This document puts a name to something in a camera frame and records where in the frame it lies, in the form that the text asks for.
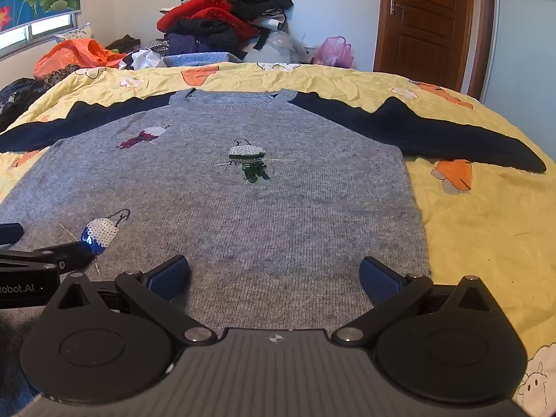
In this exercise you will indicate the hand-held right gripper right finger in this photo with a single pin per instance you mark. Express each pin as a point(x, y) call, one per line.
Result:
point(378, 280)

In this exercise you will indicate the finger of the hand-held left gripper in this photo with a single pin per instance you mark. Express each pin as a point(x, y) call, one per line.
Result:
point(71, 255)
point(11, 233)

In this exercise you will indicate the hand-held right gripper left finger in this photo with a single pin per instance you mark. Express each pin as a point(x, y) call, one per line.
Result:
point(171, 276)

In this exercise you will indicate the grey sweater with navy sleeves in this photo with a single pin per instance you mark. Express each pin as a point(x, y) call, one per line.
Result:
point(260, 226)

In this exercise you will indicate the dark patterned clothes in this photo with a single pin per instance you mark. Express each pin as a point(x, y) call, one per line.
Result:
point(17, 95)

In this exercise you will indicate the pile of clothes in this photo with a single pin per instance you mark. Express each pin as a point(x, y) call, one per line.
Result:
point(208, 21)

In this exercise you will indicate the yellow printed quilt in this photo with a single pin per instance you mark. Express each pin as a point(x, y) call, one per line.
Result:
point(478, 234)

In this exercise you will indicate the orange plastic bag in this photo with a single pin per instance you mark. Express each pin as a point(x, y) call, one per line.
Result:
point(82, 50)

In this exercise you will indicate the window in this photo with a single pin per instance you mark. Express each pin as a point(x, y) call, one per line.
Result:
point(43, 27)

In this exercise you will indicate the white crumpled cloth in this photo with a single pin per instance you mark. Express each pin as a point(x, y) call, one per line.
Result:
point(145, 57)

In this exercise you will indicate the floral pillow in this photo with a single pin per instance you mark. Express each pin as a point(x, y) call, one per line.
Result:
point(80, 32)

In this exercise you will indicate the light blue folded cloth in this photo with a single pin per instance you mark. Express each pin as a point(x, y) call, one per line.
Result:
point(200, 58)

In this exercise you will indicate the brown cloth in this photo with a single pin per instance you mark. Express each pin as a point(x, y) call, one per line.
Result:
point(124, 42)

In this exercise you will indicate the pink plastic bag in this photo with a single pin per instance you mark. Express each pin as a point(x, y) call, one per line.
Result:
point(332, 52)

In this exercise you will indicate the clear plastic bag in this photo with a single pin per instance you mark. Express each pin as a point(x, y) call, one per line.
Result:
point(278, 45)

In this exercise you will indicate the brown wooden door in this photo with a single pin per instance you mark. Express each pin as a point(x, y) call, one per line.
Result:
point(425, 21)

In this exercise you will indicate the white wardrobe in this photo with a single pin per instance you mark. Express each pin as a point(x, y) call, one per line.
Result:
point(521, 52)

